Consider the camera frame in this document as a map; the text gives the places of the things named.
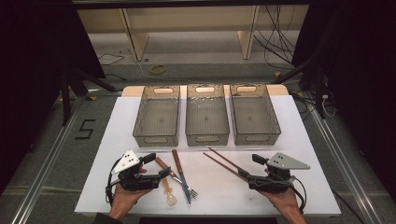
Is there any left hand-held gripper black cable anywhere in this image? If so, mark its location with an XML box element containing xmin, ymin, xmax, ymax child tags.
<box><xmin>105</xmin><ymin>158</ymin><xmax>123</xmax><ymax>204</ymax></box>

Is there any transparent grey plastic bin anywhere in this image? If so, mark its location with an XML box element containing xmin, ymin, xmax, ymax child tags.
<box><xmin>185</xmin><ymin>83</ymin><xmax>231</xmax><ymax>147</ymax></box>
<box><xmin>229</xmin><ymin>83</ymin><xmax>282</xmax><ymax>147</ymax></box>
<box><xmin>133</xmin><ymin>85</ymin><xmax>181</xmax><ymax>147</ymax></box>

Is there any yellow tape roll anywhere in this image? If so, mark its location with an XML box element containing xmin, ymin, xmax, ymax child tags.
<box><xmin>148</xmin><ymin>63</ymin><xmax>167</xmax><ymax>76</ymax></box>

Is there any black curtain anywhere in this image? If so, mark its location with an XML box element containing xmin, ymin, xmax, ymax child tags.
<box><xmin>291</xmin><ymin>0</ymin><xmax>396</xmax><ymax>202</ymax></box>
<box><xmin>0</xmin><ymin>0</ymin><xmax>106</xmax><ymax>195</ymax></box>

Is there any black metal stand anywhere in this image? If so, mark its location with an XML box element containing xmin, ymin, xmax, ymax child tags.
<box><xmin>273</xmin><ymin>55</ymin><xmax>329</xmax><ymax>119</ymax></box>

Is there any bundle of black cables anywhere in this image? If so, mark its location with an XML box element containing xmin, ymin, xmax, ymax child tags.
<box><xmin>253</xmin><ymin>4</ymin><xmax>301</xmax><ymax>71</ymax></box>

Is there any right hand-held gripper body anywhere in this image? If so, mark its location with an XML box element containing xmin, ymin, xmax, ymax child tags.
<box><xmin>247</xmin><ymin>152</ymin><xmax>311</xmax><ymax>194</ymax></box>

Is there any brown wooden chopstick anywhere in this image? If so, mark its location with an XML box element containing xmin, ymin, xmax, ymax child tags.
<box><xmin>203</xmin><ymin>152</ymin><xmax>249</xmax><ymax>183</ymax></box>
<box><xmin>207</xmin><ymin>147</ymin><xmax>250</xmax><ymax>177</ymax></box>

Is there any white floor cable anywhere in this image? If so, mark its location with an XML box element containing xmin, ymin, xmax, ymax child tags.
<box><xmin>134</xmin><ymin>57</ymin><xmax>191</xmax><ymax>84</ymax></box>

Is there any right hand-held gripper black cable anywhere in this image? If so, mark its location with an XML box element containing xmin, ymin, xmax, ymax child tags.
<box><xmin>289</xmin><ymin>176</ymin><xmax>308</xmax><ymax>215</ymax></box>

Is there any short white cable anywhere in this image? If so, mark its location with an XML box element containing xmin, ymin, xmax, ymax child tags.
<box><xmin>321</xmin><ymin>93</ymin><xmax>338</xmax><ymax>119</ymax></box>

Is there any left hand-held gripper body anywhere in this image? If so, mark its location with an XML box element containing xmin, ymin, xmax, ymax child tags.
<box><xmin>110</xmin><ymin>149</ymin><xmax>162</xmax><ymax>191</ymax></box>

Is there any black tripod stand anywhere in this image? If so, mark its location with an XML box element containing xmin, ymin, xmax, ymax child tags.
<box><xmin>60</xmin><ymin>65</ymin><xmax>123</xmax><ymax>126</ymax></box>

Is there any aluminium floor rail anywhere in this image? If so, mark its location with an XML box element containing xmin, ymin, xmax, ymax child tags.
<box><xmin>11</xmin><ymin>95</ymin><xmax>87</xmax><ymax>224</ymax></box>
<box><xmin>306</xmin><ymin>92</ymin><xmax>385</xmax><ymax>224</ymax></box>

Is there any light wooden furniture frame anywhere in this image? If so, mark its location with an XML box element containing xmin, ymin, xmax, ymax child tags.
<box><xmin>76</xmin><ymin>4</ymin><xmax>311</xmax><ymax>62</ymax></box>

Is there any person's left hand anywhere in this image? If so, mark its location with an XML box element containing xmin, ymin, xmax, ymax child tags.
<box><xmin>109</xmin><ymin>182</ymin><xmax>153</xmax><ymax>218</ymax></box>

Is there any person's right hand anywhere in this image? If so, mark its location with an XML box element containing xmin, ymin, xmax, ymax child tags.
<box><xmin>260</xmin><ymin>186</ymin><xmax>304</xmax><ymax>218</ymax></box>

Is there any hand-held gripper black cable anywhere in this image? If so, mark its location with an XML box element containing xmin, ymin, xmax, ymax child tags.
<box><xmin>289</xmin><ymin>176</ymin><xmax>308</xmax><ymax>215</ymax></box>
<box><xmin>105</xmin><ymin>158</ymin><xmax>123</xmax><ymax>204</ymax></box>

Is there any thin black floor cable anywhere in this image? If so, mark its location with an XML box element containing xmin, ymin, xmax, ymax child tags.
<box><xmin>97</xmin><ymin>52</ymin><xmax>125</xmax><ymax>67</ymax></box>

